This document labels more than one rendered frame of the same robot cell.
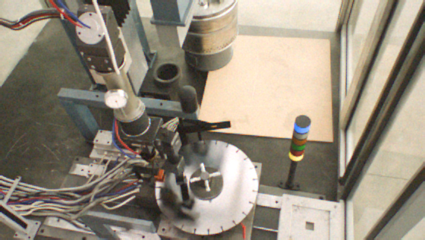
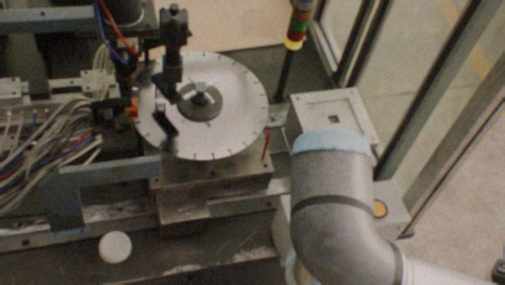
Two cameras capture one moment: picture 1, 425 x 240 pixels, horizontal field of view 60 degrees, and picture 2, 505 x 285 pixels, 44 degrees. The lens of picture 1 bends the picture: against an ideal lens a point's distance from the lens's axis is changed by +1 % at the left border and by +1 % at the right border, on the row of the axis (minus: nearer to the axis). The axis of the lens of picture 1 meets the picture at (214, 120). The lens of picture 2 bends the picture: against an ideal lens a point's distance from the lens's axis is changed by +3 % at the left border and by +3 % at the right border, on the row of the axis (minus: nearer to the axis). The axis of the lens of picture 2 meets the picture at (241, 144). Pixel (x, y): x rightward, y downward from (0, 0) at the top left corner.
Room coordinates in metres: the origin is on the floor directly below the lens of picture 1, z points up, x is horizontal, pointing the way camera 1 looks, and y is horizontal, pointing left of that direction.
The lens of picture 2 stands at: (-0.23, 0.54, 2.05)
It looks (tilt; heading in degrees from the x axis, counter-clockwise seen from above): 54 degrees down; 320
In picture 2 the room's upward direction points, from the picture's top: 11 degrees clockwise
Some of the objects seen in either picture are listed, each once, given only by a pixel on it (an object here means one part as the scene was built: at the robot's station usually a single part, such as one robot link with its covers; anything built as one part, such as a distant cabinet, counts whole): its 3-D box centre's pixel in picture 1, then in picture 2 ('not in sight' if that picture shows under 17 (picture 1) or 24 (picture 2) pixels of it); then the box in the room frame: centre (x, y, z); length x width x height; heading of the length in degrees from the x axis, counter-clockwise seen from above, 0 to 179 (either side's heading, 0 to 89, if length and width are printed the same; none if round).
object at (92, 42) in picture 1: (133, 26); not in sight; (0.72, 0.17, 1.45); 0.35 x 0.07 x 0.28; 162
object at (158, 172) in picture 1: (149, 175); (115, 111); (0.59, 0.24, 0.95); 0.10 x 0.03 x 0.07; 72
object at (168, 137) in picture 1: (171, 151); (172, 44); (0.53, 0.13, 1.17); 0.06 x 0.05 x 0.20; 63
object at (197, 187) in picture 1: (206, 181); (199, 98); (0.53, 0.05, 0.96); 0.11 x 0.11 x 0.03
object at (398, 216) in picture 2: not in sight; (336, 223); (0.15, -0.12, 0.82); 0.28 x 0.11 x 0.15; 72
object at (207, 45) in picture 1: (205, 26); not in sight; (1.32, -0.01, 0.93); 0.31 x 0.31 x 0.36
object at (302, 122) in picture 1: (302, 124); not in sight; (0.58, -0.25, 1.14); 0.05 x 0.04 x 0.03; 162
